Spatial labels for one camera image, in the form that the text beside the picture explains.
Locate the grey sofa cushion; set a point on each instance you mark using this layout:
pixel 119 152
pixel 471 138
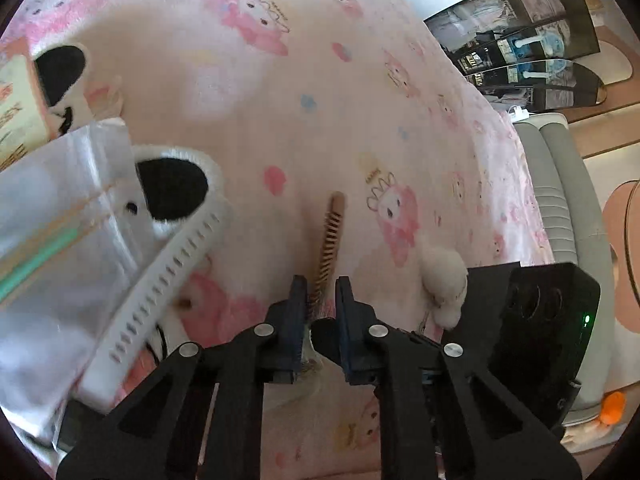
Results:
pixel 573 221

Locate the dark glass cabinet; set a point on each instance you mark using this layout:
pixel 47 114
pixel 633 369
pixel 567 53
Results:
pixel 523 52

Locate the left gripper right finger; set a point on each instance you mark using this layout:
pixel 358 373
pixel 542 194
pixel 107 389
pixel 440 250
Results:
pixel 360 355

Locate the black white plush toy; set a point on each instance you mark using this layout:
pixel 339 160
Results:
pixel 159 191

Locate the white fluffy keychain plush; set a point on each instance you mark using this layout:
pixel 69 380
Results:
pixel 445 280

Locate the black storage box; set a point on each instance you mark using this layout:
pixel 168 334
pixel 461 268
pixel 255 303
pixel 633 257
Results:
pixel 484 303

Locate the pink cartoon print blanket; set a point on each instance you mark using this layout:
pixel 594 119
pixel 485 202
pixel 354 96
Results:
pixel 296 100

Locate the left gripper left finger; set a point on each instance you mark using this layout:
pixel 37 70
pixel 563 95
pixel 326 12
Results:
pixel 283 355

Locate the brown wooden comb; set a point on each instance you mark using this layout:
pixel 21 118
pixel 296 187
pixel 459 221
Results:
pixel 330 245

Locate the orange small toy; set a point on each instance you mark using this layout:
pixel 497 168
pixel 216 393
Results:
pixel 612 408

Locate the printed card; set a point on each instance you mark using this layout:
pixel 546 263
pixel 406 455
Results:
pixel 24 119

